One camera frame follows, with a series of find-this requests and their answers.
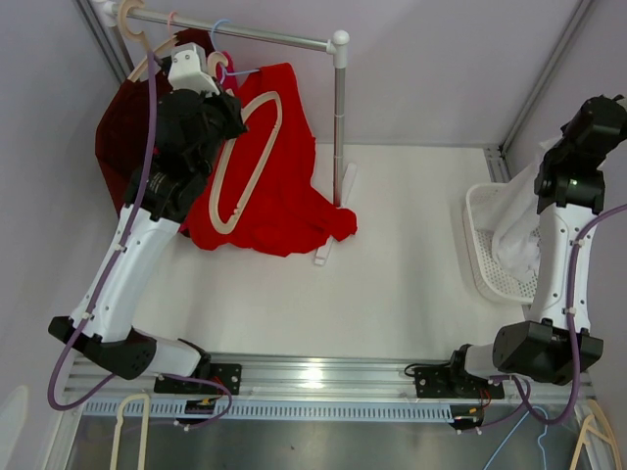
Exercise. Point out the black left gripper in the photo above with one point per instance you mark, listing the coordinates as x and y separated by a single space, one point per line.
230 106

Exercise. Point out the light blue thin hanger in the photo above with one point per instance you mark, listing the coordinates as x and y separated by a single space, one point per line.
213 37

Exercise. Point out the beige wooden hanger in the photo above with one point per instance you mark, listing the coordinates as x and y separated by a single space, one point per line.
225 226

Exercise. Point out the red t shirt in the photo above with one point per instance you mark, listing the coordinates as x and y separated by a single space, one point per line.
285 214

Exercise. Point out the white t shirt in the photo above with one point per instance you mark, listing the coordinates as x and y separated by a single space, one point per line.
515 248

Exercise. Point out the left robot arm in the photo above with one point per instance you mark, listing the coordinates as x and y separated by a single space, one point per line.
186 132

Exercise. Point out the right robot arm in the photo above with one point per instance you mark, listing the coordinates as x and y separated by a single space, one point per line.
554 344

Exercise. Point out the magenta pink t shirt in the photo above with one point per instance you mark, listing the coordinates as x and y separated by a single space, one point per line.
228 80

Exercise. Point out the dark maroon t shirt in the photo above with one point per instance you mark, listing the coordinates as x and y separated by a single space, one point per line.
121 135

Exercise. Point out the pink thin hanger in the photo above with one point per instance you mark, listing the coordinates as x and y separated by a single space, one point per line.
172 34

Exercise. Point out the blue hanger bottom right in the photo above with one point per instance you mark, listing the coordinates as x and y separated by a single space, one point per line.
522 447

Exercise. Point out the beige hanger bottom right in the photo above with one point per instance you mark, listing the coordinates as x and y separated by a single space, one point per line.
596 446

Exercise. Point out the silver clothes rack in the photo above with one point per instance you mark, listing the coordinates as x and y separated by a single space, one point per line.
336 47

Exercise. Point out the white perforated plastic basket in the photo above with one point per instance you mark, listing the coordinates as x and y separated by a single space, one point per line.
490 280

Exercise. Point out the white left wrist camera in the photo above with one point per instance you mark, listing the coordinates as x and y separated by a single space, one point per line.
189 70

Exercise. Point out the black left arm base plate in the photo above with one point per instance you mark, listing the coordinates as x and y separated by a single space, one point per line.
203 381

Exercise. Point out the aluminium frame rail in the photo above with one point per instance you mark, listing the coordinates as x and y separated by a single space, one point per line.
275 377

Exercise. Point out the aluminium corner frame post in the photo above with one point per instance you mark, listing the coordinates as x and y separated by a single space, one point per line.
582 10

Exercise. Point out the white slotted cable duct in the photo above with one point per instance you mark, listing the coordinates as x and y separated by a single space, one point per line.
291 410

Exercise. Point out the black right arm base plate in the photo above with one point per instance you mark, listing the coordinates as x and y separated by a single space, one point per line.
442 381

